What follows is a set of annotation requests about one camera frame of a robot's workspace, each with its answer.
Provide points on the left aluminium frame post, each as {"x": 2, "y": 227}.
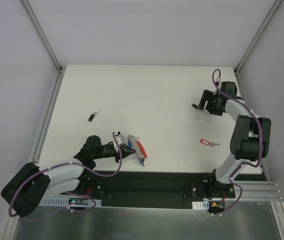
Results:
{"x": 40, "y": 33}

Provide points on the red handled keyring carabiner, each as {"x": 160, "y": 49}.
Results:
{"x": 138, "y": 148}

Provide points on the aluminium frame post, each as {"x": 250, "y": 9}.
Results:
{"x": 40, "y": 33}
{"x": 276, "y": 5}

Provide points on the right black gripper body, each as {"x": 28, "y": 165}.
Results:
{"x": 205, "y": 99}

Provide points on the red tag key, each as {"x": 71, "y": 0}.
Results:
{"x": 208, "y": 143}

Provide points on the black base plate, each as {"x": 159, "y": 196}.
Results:
{"x": 160, "y": 190}

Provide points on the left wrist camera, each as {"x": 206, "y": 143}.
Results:
{"x": 119, "y": 140}

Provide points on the right aluminium frame post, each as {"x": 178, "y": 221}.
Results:
{"x": 276, "y": 5}

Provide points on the left black tag key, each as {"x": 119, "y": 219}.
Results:
{"x": 93, "y": 115}

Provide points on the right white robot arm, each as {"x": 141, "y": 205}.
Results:
{"x": 249, "y": 142}

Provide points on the right grey cable duct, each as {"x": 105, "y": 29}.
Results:
{"x": 200, "y": 205}

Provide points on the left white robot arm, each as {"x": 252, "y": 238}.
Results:
{"x": 33, "y": 184}

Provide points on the grey cable duct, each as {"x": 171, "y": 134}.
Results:
{"x": 200, "y": 205}
{"x": 64, "y": 201}

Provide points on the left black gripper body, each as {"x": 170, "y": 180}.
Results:
{"x": 119, "y": 153}

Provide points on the aluminium front rail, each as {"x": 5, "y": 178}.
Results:
{"x": 259, "y": 191}

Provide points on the left grey cable duct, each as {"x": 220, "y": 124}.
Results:
{"x": 64, "y": 201}

